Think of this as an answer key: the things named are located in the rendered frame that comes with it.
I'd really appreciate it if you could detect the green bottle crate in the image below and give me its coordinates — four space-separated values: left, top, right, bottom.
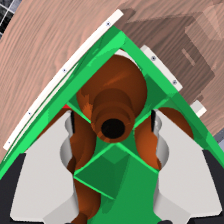
0 25 224 224

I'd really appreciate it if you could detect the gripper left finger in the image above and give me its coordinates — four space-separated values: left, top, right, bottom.
0 110 79 224

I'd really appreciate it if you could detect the grey rectangular tray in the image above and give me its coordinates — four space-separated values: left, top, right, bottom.
214 128 224 152

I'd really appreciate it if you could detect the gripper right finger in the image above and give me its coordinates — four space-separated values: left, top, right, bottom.
151 109 224 224

